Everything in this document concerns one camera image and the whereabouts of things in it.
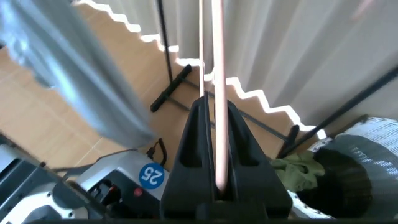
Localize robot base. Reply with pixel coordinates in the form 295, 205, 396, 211
0, 133, 170, 220

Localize black cable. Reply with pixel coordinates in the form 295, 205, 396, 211
146, 138, 169, 167

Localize black clothes rack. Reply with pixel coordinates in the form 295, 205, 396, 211
150, 0, 398, 159

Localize dark green garment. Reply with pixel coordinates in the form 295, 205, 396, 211
269, 151, 326, 193

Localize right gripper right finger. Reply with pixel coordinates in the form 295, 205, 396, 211
226, 99, 293, 218

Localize pale grey shorts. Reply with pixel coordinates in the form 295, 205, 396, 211
0, 0, 156, 149

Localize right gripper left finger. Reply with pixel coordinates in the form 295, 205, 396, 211
160, 92, 216, 218

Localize white laundry basket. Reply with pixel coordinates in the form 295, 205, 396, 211
287, 116, 398, 219

